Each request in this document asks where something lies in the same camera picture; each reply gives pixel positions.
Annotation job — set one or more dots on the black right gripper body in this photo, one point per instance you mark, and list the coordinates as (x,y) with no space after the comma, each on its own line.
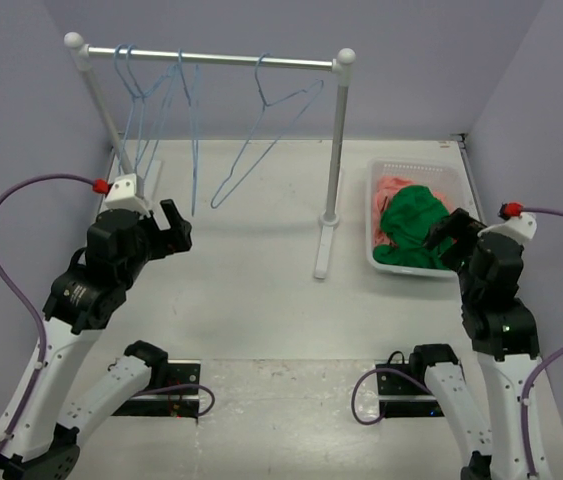
(457,255)

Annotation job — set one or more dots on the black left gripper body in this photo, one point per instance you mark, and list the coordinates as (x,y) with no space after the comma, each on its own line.
(160,242)

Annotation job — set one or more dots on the green t shirt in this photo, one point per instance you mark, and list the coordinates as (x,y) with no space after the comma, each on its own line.
(421,258)

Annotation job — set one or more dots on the blue hanger with shirt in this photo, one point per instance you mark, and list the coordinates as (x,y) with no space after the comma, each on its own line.
(190,90)

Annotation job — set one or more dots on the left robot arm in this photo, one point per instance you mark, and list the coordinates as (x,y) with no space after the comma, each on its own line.
(41,431)

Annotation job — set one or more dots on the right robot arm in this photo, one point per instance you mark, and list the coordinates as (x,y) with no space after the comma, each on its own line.
(506,443)

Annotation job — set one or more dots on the pink t shirt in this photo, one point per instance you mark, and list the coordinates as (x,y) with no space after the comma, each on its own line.
(402,212)

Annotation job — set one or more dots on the blue hanger far left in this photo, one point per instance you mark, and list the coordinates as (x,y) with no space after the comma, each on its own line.
(137,96)

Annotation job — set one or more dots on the white plastic laundry basket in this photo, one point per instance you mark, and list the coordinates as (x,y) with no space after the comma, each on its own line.
(445,179)

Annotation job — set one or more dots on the white metal clothes rack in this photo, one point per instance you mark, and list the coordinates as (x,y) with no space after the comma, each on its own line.
(148,65)

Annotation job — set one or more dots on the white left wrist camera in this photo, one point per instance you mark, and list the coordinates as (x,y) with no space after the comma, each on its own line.
(130,203)

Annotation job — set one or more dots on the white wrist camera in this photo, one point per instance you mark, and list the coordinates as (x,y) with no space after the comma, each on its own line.
(517,224)
(130,203)

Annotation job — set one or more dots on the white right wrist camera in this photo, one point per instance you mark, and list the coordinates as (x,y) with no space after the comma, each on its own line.
(517,224)

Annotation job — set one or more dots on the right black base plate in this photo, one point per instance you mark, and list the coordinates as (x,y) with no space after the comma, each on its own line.
(399,398)

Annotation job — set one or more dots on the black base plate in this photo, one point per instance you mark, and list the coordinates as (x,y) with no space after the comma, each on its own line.
(399,398)
(184,403)

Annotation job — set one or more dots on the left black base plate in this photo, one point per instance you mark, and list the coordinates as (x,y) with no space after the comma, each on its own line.
(184,403)

